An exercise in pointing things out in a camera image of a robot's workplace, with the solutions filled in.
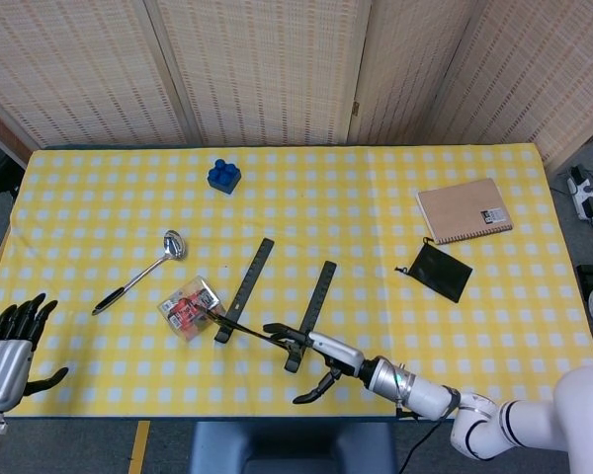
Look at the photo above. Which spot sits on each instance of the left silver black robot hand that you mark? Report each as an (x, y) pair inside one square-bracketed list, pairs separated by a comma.
[(2, 375)]

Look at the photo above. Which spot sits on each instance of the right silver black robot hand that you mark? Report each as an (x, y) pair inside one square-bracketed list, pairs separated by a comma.
[(338, 353)]

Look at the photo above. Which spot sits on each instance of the black folding laptop stand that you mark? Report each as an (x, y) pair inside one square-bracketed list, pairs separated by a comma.
[(249, 281)]

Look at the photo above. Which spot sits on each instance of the clear plastic box red contents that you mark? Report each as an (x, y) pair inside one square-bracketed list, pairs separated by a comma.
[(188, 311)]

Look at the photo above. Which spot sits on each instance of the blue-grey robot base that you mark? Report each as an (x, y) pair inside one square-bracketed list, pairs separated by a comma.
[(291, 444)]

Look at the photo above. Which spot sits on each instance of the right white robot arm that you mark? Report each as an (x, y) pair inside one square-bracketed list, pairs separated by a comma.
[(524, 419)]

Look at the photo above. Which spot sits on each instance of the yellow checkered tablecloth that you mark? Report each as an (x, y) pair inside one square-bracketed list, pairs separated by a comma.
[(326, 212)]

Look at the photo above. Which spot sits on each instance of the yellow floor tape strip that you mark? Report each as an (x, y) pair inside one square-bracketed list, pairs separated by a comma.
[(139, 447)]

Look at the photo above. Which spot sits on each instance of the brown spiral notebook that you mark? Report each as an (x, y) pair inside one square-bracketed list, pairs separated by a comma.
[(464, 210)]

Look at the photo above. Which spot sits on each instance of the blue toy building block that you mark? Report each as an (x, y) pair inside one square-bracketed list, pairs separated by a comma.
[(224, 178)]

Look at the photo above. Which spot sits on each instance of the brass screen hinge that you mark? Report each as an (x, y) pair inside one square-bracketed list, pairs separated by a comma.
[(356, 108)]

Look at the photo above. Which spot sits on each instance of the woven rattan folding screen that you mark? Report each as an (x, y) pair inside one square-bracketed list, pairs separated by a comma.
[(277, 74)]

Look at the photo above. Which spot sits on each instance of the white power strip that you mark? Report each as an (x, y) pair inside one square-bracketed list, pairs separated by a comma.
[(580, 190)]

